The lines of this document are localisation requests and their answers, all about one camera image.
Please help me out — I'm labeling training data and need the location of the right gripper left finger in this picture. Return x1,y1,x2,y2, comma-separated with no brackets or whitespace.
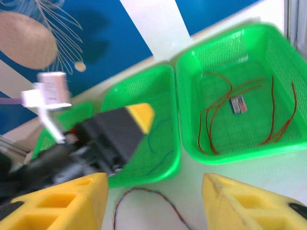
0,172,109,230

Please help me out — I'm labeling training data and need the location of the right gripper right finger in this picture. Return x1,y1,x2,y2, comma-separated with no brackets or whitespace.
201,172,307,230

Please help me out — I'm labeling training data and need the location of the red cable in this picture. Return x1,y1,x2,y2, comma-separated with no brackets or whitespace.
206,78,266,155
259,76,298,147
113,187,194,230
198,71,233,154

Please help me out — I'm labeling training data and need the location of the green plastic mesh basket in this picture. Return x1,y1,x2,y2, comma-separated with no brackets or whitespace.
99,63,182,189
176,23,307,166
30,102,94,160

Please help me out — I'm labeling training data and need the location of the small printed card packet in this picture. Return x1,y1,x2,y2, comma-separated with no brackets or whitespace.
228,94,248,115

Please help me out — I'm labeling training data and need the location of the blue poster beige circle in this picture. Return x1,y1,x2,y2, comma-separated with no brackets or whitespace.
0,0,154,136

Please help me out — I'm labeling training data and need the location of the aluminium frame post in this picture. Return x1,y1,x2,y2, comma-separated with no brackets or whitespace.
0,135,31,156
284,0,307,52

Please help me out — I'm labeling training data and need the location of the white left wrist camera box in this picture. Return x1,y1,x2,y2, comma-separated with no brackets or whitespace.
20,71,72,144

